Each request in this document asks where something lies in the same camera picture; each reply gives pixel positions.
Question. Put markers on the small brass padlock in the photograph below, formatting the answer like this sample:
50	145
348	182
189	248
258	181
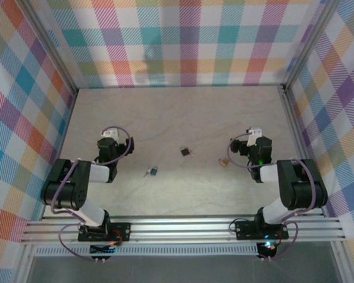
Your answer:
223	162

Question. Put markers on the small silver key bunch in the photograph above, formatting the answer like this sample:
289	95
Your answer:
147	172

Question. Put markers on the small black padlock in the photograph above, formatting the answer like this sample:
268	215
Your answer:
184	152

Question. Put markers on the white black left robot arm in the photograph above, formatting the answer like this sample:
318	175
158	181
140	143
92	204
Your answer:
98	174

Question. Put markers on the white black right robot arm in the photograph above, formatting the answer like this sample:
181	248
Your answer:
268	174

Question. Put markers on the black controller board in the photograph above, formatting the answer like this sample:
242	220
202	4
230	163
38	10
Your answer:
267	251
101	250

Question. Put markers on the aluminium side rail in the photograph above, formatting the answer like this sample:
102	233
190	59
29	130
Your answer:
63	132
295	129

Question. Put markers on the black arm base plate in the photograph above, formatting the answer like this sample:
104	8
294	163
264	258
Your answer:
126	234
239	234

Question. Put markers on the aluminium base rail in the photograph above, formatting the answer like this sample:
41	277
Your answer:
180	233

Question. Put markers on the aluminium frame post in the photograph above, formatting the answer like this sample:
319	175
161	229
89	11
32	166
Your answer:
53	44
308	44

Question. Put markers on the aluminium frame leg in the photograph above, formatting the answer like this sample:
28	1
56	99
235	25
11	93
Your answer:
25	265
342	265

